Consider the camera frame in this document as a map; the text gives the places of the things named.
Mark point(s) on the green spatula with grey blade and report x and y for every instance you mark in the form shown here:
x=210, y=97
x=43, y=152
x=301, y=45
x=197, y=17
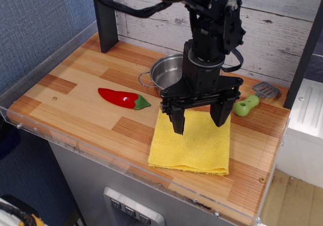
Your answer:
x=262, y=89

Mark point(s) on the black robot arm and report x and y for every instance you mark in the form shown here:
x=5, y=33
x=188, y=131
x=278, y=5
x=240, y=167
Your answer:
x=216, y=32

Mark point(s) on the grey cabinet with control panel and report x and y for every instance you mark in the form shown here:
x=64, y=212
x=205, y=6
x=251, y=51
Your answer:
x=106, y=196

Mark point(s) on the clear acrylic guard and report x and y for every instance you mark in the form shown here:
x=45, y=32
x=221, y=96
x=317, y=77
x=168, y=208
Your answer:
x=82, y=121

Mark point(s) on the yellow folded cloth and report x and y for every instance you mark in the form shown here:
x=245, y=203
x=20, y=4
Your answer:
x=202, y=148

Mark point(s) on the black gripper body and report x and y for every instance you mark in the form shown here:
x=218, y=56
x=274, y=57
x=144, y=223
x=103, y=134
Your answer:
x=228, y=87

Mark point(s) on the white ribbed appliance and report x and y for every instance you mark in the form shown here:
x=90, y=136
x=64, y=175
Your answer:
x=300, y=154

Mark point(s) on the yellow and black object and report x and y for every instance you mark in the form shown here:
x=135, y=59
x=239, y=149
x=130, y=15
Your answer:
x=16, y=212

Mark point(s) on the stainless steel pot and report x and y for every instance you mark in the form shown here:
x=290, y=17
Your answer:
x=164, y=73

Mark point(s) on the dark grey right post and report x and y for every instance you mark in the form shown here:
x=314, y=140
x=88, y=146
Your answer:
x=305, y=59

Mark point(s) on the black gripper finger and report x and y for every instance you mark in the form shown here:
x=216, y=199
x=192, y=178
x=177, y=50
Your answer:
x=178, y=120
x=220, y=111

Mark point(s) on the red chili pepper toy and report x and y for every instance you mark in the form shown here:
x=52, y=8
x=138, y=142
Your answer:
x=124, y=99

